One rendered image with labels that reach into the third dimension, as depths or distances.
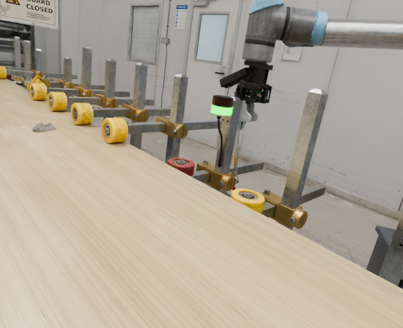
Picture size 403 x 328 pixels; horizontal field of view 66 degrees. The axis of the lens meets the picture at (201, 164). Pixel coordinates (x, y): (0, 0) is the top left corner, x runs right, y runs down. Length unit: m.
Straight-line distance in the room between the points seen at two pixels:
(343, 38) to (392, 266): 0.70
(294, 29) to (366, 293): 0.69
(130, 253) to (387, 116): 3.21
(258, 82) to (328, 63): 2.80
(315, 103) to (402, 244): 0.34
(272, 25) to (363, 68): 2.69
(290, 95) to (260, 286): 3.50
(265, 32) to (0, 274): 0.82
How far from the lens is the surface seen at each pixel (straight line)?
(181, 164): 0.87
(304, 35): 0.98
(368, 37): 1.17
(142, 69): 1.29
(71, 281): 0.46
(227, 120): 0.92
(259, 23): 0.96
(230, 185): 0.97
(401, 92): 3.49
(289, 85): 3.90
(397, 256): 0.77
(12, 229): 0.58
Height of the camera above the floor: 1.19
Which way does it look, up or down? 18 degrees down
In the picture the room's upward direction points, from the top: 8 degrees clockwise
